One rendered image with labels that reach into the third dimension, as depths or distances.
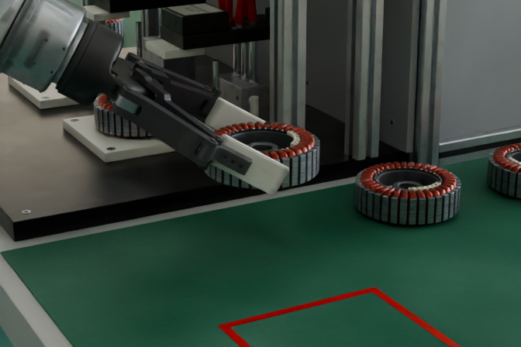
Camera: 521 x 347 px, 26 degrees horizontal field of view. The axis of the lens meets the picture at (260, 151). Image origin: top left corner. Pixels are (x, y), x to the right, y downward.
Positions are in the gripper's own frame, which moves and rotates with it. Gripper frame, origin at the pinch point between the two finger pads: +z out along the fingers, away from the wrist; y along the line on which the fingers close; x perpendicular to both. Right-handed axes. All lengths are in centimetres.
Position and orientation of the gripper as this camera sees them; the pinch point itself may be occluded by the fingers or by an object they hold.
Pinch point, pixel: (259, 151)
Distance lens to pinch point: 109.4
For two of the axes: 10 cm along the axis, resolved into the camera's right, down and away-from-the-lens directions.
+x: 5.0, -8.3, -2.5
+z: 8.6, 4.5, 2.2
